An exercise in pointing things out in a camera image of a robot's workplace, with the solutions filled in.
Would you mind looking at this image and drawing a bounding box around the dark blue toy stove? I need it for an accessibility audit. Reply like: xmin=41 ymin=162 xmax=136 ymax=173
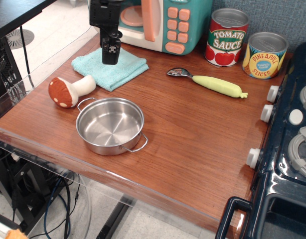
xmin=216 ymin=42 xmax=306 ymax=239

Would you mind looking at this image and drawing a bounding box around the spoon with yellow-green handle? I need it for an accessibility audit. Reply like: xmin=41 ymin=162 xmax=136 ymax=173
xmin=166 ymin=68 xmax=248 ymax=99

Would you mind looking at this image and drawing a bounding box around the tomato sauce can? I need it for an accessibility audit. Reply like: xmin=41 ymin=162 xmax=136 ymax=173
xmin=205 ymin=8 xmax=250 ymax=67

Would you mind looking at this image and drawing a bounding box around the toy microwave teal and cream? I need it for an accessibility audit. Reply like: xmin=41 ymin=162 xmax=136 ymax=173
xmin=118 ymin=0 xmax=212 ymax=55

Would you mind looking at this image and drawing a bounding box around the black table leg base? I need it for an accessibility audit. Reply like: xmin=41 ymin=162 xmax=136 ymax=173
xmin=96 ymin=195 xmax=134 ymax=239

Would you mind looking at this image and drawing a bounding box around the light blue towel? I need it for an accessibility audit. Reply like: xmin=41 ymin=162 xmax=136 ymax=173
xmin=71 ymin=48 xmax=149 ymax=92

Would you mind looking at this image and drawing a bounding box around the pineapple slices can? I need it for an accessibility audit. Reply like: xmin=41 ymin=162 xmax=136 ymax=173
xmin=242 ymin=32 xmax=289 ymax=79

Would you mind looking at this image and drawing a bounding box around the brown plush mushroom toy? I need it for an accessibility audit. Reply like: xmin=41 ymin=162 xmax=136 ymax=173
xmin=48 ymin=75 xmax=96 ymax=108

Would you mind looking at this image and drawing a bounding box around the stainless steel pot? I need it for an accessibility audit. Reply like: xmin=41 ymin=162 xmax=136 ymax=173
xmin=76 ymin=98 xmax=149 ymax=156

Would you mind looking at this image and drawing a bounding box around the black desk at left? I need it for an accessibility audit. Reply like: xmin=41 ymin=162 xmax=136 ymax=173
xmin=0 ymin=0 xmax=58 ymax=43

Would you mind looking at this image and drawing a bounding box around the blue cable under table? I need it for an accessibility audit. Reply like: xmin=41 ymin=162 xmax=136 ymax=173
xmin=44 ymin=174 xmax=71 ymax=239

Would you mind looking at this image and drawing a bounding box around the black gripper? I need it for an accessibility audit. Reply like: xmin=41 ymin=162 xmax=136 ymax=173
xmin=89 ymin=0 xmax=123 ymax=65

